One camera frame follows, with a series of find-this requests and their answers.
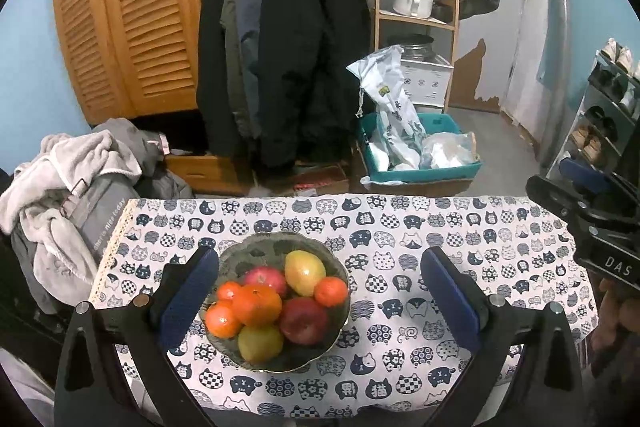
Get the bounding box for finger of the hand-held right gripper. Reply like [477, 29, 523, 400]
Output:
[559, 157, 631, 208]
[525, 174, 608, 233]

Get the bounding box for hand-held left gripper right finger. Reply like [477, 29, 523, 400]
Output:
[420, 247, 583, 427]

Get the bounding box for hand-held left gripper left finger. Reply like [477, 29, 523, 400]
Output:
[54, 246, 221, 427]

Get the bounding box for orange mandarin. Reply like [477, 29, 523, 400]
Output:
[205, 303, 242, 339]
[232, 284, 283, 328]
[314, 276, 349, 309]
[216, 282, 243, 304]

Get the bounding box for green glass bowl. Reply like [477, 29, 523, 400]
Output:
[200, 231, 351, 374]

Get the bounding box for red apple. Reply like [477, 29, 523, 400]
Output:
[279, 297, 331, 347]
[243, 267, 289, 299]

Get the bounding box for yellow green mango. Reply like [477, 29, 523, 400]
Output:
[237, 324, 285, 364]
[284, 250, 327, 298]

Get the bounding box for person's right hand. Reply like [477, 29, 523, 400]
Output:
[592, 277, 640, 378]

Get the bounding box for shoe rack with shoes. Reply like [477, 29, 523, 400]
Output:
[570, 38, 640, 162]

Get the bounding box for grey shoe rack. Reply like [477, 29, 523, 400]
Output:
[545, 49, 640, 188]

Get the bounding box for cat print tablecloth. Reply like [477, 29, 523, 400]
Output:
[87, 193, 601, 427]

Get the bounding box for clear plastic bag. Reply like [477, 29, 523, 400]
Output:
[420, 132, 478, 170]

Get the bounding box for grey printed hoodie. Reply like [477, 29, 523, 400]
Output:
[12, 174, 141, 313]

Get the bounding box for teal plastic crate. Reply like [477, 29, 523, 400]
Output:
[357, 112, 483, 185]

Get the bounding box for wooden drawer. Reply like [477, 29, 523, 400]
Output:
[165, 152, 253, 195]

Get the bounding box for silver metal pole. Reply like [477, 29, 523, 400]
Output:
[537, 0, 573, 168]

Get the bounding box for white door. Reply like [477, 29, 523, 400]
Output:
[500, 0, 546, 122]

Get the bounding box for white patterned storage basket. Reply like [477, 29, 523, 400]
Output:
[400, 54, 453, 108]

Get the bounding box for white rice bag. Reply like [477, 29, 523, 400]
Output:
[346, 46, 428, 172]

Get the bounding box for flat red print cardboard box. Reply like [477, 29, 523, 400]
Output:
[260, 162, 351, 195]

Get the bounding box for dark grey clothes pile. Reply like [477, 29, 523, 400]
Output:
[87, 117, 196, 200]

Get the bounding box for steel pot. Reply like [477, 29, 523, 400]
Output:
[402, 34, 436, 60]

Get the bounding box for pile of grey clothes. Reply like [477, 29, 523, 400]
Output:
[0, 133, 143, 280]

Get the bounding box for dark green hanging bag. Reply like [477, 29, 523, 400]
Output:
[432, 0, 501, 22]

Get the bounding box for white cooking pot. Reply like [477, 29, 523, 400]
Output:
[391, 0, 436, 18]

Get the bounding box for black hanging coat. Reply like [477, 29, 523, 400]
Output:
[197, 0, 373, 168]

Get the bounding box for wooden louvered wardrobe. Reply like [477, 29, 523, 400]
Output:
[51, 0, 231, 125]

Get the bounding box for grey hanging jacket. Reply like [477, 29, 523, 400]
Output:
[222, 0, 266, 140]

